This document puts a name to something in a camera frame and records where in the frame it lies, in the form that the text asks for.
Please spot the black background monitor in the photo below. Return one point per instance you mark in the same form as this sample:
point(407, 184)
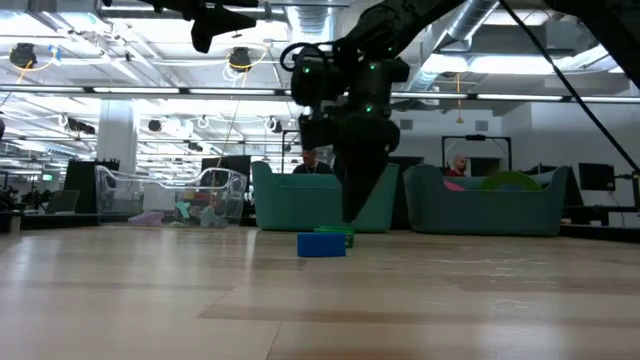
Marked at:
point(596, 177)

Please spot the black background screen panel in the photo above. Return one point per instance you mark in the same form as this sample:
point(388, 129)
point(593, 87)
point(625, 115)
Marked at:
point(80, 185)
point(225, 164)

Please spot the light blue staple remover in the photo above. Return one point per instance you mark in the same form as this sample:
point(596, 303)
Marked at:
point(210, 218)

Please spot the silver slanted ventilation duct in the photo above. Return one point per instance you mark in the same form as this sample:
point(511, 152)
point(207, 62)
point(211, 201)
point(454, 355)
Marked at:
point(475, 20)

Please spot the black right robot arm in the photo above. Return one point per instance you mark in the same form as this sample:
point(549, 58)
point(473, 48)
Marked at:
point(400, 20)

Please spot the green tape roll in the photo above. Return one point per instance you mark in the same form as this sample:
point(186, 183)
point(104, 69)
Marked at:
point(510, 176)

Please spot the person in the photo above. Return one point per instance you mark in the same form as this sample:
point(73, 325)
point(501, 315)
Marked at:
point(457, 167)
point(311, 162)

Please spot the small blue stapler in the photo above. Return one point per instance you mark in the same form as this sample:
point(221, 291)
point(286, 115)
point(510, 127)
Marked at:
point(321, 245)

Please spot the light teal plastic bin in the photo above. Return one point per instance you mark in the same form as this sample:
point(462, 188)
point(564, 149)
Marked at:
point(290, 200)

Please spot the clear plastic bin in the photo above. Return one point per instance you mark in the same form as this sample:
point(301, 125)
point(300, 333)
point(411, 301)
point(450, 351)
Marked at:
point(220, 190)

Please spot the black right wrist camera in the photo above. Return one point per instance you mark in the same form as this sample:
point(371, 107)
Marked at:
point(320, 132)

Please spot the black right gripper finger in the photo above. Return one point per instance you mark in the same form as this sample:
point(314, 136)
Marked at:
point(362, 175)

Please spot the small green stapler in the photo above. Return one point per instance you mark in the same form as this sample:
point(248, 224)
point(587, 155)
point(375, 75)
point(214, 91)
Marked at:
point(349, 239)

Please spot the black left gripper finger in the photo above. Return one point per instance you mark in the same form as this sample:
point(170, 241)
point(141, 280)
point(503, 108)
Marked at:
point(202, 40)
point(225, 20)

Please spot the dark teal plastic bin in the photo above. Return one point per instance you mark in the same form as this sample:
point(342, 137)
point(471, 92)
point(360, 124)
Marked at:
point(490, 210)

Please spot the black background workbench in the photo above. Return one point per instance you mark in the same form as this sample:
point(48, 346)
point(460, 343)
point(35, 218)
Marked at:
point(600, 215)

